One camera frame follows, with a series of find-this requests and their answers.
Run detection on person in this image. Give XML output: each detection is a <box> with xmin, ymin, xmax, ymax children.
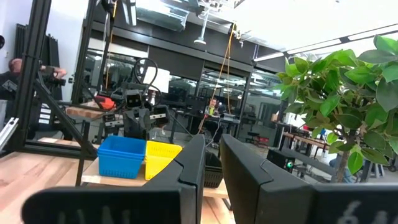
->
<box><xmin>0</xmin><ymin>57</ymin><xmax>68</xmax><ymax>103</ymax></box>
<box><xmin>204</xmin><ymin>98</ymin><xmax>222</xmax><ymax>144</ymax></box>

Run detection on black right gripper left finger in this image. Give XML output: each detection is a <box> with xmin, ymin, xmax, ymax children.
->
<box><xmin>21</xmin><ymin>133</ymin><xmax>207</xmax><ymax>224</ymax></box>

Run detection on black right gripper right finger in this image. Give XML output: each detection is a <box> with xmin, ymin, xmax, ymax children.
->
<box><xmin>220</xmin><ymin>133</ymin><xmax>398</xmax><ymax>224</ymax></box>

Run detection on long wooden bench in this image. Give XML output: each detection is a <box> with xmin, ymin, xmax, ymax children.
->
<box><xmin>280</xmin><ymin>131</ymin><xmax>330</xmax><ymax>151</ymax></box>

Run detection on black box with green light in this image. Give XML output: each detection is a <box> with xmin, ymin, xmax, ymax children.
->
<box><xmin>266</xmin><ymin>148</ymin><xmax>297</xmax><ymax>174</ymax></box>

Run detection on black aluminium rig frame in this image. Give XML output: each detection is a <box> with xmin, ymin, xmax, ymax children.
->
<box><xmin>6</xmin><ymin>0</ymin><xmax>108</xmax><ymax>160</ymax></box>

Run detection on black plastic basket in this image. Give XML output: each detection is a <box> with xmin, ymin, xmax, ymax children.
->
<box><xmin>203</xmin><ymin>166</ymin><xmax>224</xmax><ymax>189</ymax></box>
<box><xmin>204</xmin><ymin>151</ymin><xmax>223</xmax><ymax>171</ymax></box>

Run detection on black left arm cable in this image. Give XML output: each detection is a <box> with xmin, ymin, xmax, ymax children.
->
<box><xmin>132</xmin><ymin>57</ymin><xmax>163</xmax><ymax>108</ymax></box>

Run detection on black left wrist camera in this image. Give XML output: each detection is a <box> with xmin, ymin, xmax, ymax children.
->
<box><xmin>124</xmin><ymin>89</ymin><xmax>143</xmax><ymax>109</ymax></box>

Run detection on green leafy artificial plant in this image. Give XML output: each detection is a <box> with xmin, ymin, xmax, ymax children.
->
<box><xmin>275</xmin><ymin>34</ymin><xmax>398</xmax><ymax>184</ymax></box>

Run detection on orange tool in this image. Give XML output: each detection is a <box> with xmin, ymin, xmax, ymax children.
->
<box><xmin>94</xmin><ymin>94</ymin><xmax>118</xmax><ymax>112</ymax></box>

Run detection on wooden workbench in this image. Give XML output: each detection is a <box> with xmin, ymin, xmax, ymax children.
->
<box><xmin>65</xmin><ymin>104</ymin><xmax>108</xmax><ymax>121</ymax></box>

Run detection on yellow hanging cable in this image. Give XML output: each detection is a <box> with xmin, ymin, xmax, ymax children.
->
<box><xmin>197</xmin><ymin>22</ymin><xmax>237</xmax><ymax>134</ymax></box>

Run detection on silver aluminium profile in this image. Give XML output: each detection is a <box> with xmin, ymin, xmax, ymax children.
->
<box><xmin>0</xmin><ymin>116</ymin><xmax>20</xmax><ymax>152</ymax></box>

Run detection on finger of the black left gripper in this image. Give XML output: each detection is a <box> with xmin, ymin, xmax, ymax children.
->
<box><xmin>138</xmin><ymin>110</ymin><xmax>154</xmax><ymax>139</ymax></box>
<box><xmin>123</xmin><ymin>110</ymin><xmax>139</xmax><ymax>140</ymax></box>

